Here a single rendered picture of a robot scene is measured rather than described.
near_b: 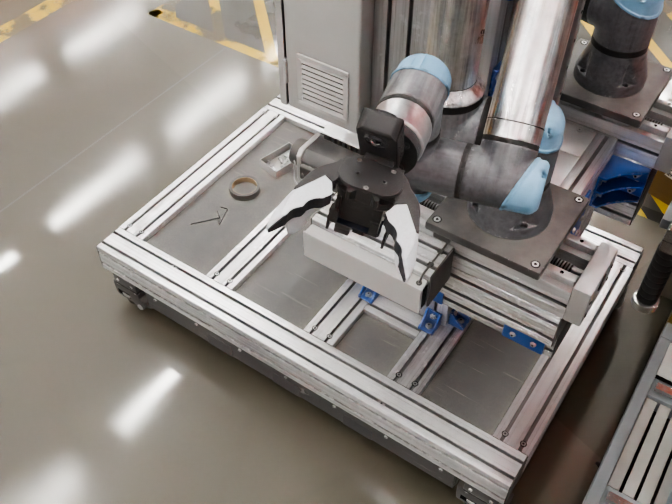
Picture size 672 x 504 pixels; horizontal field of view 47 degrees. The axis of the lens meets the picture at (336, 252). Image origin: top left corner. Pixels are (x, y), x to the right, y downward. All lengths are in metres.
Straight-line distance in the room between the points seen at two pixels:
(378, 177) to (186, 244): 1.42
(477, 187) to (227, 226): 1.33
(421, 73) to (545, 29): 0.17
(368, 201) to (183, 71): 2.45
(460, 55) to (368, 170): 0.42
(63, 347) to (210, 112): 1.12
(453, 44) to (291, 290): 1.04
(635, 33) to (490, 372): 0.84
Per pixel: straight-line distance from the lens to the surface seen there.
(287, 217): 0.80
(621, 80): 1.76
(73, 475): 2.12
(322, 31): 1.57
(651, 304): 1.44
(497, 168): 1.02
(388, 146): 0.82
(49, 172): 2.89
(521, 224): 1.40
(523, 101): 1.02
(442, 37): 1.22
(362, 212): 0.86
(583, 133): 1.80
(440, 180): 1.03
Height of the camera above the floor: 1.81
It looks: 48 degrees down
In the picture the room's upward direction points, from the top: straight up
